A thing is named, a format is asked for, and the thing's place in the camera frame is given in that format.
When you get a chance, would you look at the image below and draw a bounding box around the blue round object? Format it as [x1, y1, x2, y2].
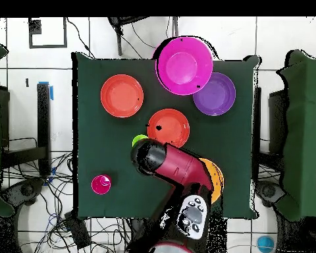
[257, 235, 276, 253]

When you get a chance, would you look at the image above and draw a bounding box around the black square floor frame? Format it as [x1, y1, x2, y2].
[28, 17, 68, 49]

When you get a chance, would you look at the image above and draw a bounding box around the dark green tablecloth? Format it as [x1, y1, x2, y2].
[71, 51, 261, 221]

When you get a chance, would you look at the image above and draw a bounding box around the black power strip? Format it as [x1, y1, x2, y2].
[63, 210, 92, 250]

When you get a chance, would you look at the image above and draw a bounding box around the red plastic cup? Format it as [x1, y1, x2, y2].
[91, 174, 112, 195]

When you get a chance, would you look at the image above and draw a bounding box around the black cable tangle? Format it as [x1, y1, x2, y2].
[1, 151, 132, 253]

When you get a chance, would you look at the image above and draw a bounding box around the orange plastic bowl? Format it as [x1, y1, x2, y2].
[198, 157, 225, 204]

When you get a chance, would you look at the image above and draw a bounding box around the blue tape strip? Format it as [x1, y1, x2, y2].
[38, 81, 54, 101]

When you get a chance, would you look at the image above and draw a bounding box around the pink plastic bowl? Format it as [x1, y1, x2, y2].
[154, 36, 214, 96]

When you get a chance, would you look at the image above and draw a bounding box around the grey tripod leg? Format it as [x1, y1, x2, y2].
[116, 25, 124, 57]
[172, 16, 180, 38]

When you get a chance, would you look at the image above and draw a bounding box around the green plastic cup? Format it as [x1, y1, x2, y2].
[132, 134, 149, 148]

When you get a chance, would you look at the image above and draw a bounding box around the red plastic bowl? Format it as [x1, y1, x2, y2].
[100, 74, 145, 119]
[146, 108, 190, 149]

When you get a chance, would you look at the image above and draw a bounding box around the black metal stand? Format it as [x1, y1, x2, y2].
[252, 86, 288, 183]
[1, 82, 52, 177]

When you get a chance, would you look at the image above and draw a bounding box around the purple plastic bowl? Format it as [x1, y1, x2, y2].
[192, 72, 237, 117]

